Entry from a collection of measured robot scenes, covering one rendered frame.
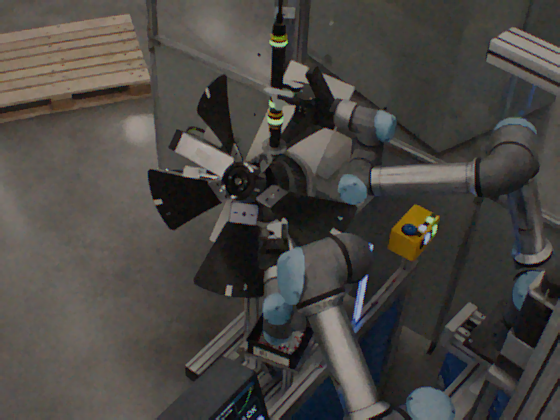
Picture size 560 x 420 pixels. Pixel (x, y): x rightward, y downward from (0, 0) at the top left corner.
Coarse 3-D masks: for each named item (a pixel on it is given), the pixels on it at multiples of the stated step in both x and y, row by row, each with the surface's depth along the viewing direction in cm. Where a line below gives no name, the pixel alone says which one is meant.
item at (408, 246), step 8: (416, 208) 232; (408, 216) 229; (416, 216) 229; (424, 216) 229; (400, 224) 226; (416, 224) 226; (432, 224) 227; (392, 232) 225; (400, 232) 223; (416, 232) 223; (424, 232) 224; (392, 240) 226; (400, 240) 224; (408, 240) 222; (416, 240) 221; (392, 248) 228; (400, 248) 226; (408, 248) 224; (416, 248) 222; (424, 248) 230; (408, 256) 226; (416, 256) 226
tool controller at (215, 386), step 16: (208, 368) 164; (224, 368) 163; (240, 368) 162; (192, 384) 160; (208, 384) 159; (224, 384) 158; (240, 384) 158; (256, 384) 162; (176, 400) 156; (192, 400) 156; (208, 400) 155; (224, 400) 154; (240, 400) 158; (256, 400) 163; (160, 416) 153; (176, 416) 152; (192, 416) 152; (208, 416) 151; (224, 416) 155; (240, 416) 160; (256, 416) 165
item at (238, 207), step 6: (234, 204) 219; (240, 204) 220; (246, 204) 221; (234, 210) 219; (240, 210) 220; (246, 210) 221; (252, 210) 222; (234, 216) 219; (240, 216) 220; (246, 216) 221; (252, 216) 222; (240, 222) 220; (246, 222) 221; (252, 222) 222
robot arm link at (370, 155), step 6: (360, 144) 185; (354, 150) 188; (360, 150) 185; (366, 150) 185; (372, 150) 184; (378, 150) 185; (354, 156) 184; (360, 156) 183; (366, 156) 183; (372, 156) 184; (378, 156) 186; (372, 162) 183; (378, 162) 186
